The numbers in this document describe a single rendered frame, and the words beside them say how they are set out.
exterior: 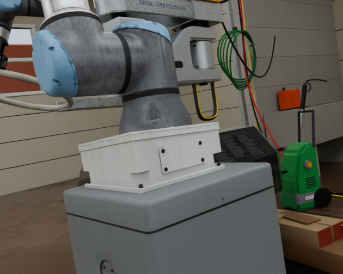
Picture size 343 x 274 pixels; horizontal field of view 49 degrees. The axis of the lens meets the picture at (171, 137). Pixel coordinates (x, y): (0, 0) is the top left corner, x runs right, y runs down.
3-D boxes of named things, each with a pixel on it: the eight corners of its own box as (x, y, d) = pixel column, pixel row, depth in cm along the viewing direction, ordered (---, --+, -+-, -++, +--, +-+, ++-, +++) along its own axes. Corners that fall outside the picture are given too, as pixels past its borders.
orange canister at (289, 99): (275, 113, 515) (272, 89, 513) (296, 109, 546) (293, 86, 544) (289, 111, 497) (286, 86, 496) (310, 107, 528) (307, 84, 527)
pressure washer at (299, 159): (307, 199, 372) (295, 111, 368) (333, 205, 339) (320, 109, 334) (277, 206, 361) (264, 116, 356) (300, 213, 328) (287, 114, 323)
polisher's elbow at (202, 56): (182, 74, 265) (178, 46, 264) (198, 74, 279) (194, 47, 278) (204, 68, 252) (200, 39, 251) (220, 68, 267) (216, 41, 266)
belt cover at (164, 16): (197, 36, 285) (194, 13, 284) (224, 26, 268) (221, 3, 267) (89, 29, 218) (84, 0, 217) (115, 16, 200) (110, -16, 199)
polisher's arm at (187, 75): (203, 99, 281) (193, 32, 279) (228, 94, 265) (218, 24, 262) (126, 107, 230) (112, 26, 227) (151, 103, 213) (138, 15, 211)
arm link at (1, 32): (-19, 24, 153) (-3, 36, 162) (-22, 35, 152) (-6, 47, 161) (-1, 24, 150) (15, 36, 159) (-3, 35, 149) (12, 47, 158)
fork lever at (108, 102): (152, 105, 244) (151, 97, 244) (173, 100, 230) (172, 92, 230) (53, 112, 195) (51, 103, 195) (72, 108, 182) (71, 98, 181)
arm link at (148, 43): (190, 86, 96) (179, 18, 96) (130, 89, 87) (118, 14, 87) (160, 98, 109) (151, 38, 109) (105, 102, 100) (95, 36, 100)
